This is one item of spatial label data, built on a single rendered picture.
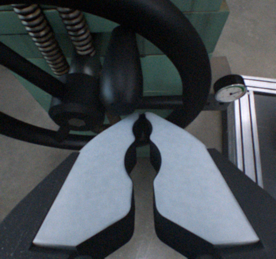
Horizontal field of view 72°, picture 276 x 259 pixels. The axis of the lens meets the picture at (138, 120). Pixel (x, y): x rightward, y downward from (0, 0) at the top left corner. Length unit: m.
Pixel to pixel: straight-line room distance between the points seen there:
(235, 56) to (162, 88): 1.11
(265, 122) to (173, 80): 0.65
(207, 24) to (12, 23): 0.29
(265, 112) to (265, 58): 0.65
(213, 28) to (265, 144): 0.69
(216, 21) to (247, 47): 1.28
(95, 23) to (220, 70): 0.37
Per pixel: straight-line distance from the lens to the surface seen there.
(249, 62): 1.56
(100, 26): 0.25
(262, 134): 1.00
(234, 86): 0.43
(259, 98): 1.10
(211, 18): 0.38
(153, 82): 0.47
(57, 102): 0.21
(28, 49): 0.45
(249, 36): 1.76
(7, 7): 0.27
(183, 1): 0.35
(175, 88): 0.50
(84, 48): 0.25
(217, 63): 0.55
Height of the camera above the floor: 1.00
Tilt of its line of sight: 63 degrees down
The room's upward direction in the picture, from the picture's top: 3 degrees counter-clockwise
